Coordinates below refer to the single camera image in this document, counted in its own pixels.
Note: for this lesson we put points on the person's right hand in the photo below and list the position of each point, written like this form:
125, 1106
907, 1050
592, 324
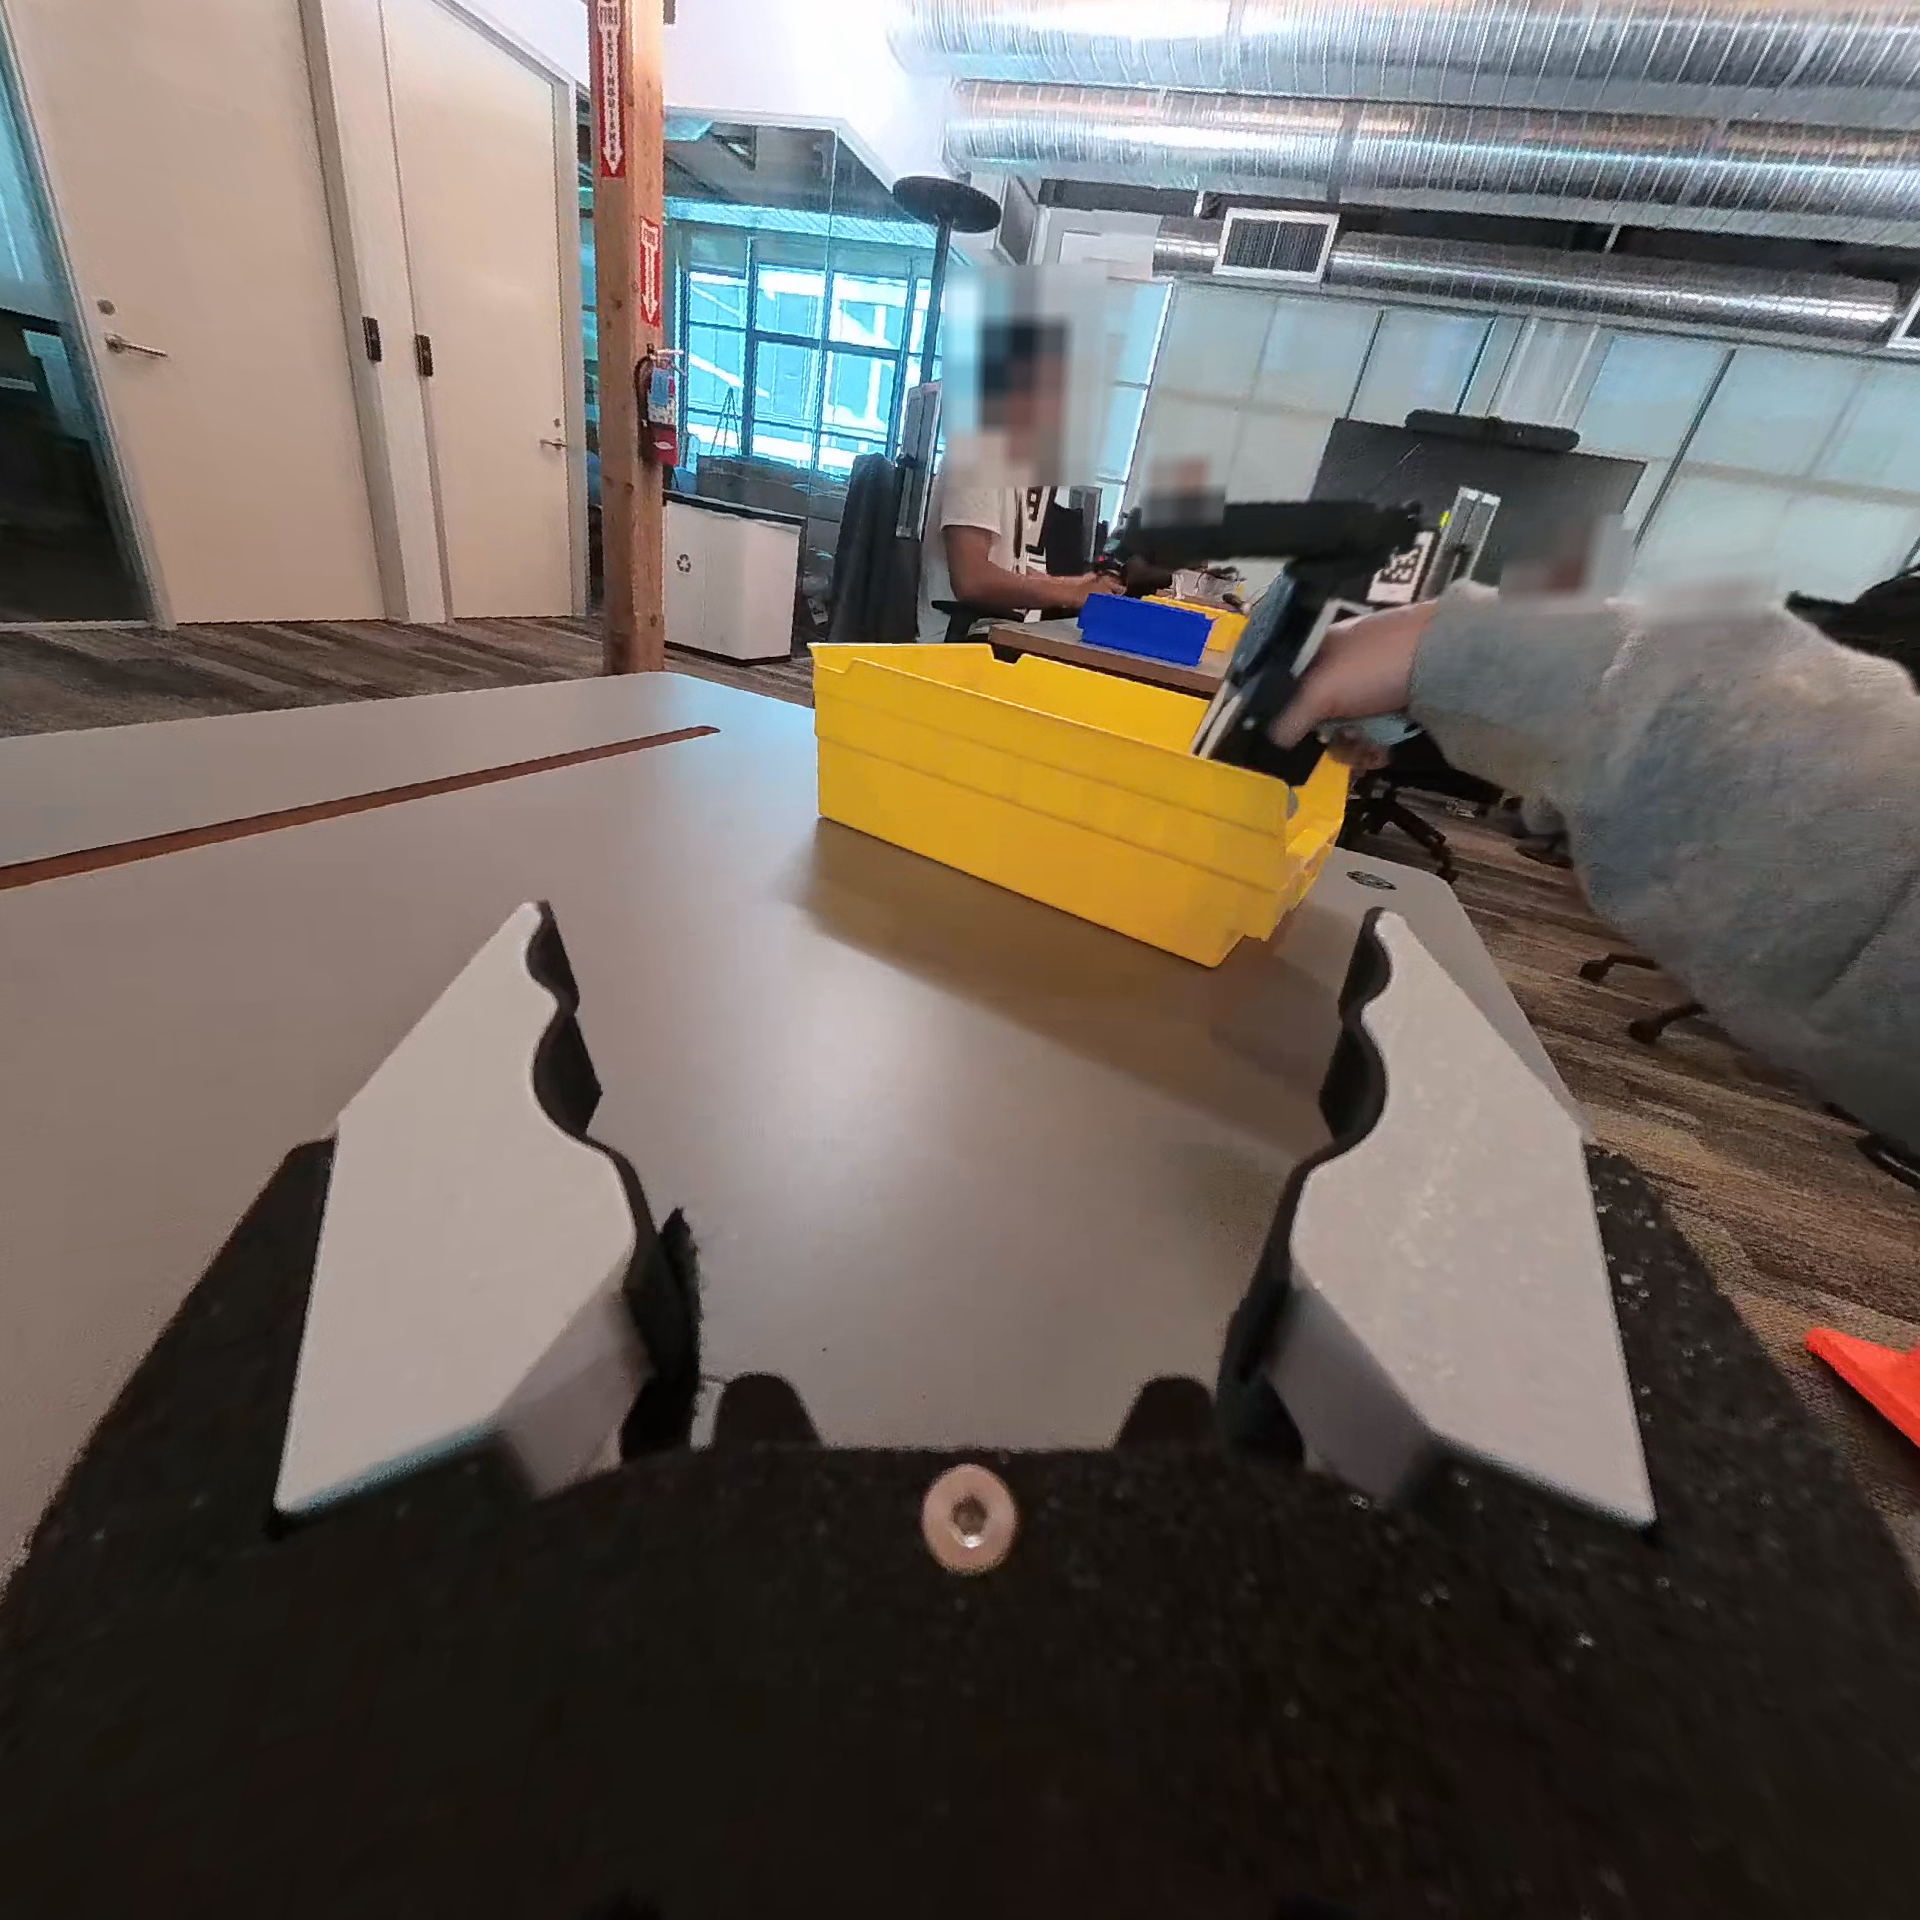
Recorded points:
1359, 676

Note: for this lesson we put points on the person's right forearm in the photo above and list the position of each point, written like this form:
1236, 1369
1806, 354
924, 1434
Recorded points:
1680, 781

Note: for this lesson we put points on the small yellow plastic bin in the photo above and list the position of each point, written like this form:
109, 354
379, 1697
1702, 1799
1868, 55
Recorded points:
1228, 630

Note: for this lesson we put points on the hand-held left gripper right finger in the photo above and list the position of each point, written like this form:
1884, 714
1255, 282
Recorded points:
1454, 1277

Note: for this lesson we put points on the silver ceiling duct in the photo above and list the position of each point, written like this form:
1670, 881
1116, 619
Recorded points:
1125, 30
1576, 278
1501, 143

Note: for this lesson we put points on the black floor lamp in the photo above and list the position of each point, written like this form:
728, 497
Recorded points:
946, 202

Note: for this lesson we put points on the orange object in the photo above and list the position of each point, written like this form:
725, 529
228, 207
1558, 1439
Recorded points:
1876, 1381

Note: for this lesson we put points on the black jacket on chair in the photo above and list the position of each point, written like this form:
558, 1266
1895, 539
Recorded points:
869, 557

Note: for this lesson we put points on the black office chair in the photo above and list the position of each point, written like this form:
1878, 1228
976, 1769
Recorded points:
1396, 810

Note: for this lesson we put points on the blue plastic bin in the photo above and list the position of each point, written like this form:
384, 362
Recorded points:
1142, 628

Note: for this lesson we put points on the grey computer monitor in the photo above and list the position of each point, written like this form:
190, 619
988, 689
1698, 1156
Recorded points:
918, 451

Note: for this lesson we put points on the white door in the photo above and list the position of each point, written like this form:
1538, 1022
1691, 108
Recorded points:
226, 377
495, 300

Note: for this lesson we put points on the large yellow plastic bin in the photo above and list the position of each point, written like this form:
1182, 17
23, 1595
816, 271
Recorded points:
1021, 810

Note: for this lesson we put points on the white recycling bin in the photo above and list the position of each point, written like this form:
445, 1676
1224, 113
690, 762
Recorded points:
734, 580

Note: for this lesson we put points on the red sign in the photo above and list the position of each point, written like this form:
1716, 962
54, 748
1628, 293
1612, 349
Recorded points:
611, 90
652, 271

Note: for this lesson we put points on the wooden desk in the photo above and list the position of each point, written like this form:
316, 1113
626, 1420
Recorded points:
1051, 646

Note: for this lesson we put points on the white air vent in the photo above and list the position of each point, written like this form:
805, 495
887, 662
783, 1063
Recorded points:
1276, 245

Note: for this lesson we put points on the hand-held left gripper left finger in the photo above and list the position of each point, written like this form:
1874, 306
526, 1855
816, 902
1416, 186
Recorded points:
464, 1277

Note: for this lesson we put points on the large black monitor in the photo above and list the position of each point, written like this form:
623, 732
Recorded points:
1546, 495

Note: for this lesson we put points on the red fire extinguisher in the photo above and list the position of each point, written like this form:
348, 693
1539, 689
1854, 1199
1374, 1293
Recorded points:
662, 413

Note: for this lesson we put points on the wooden post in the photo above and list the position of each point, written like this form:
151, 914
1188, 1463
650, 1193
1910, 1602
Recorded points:
629, 524

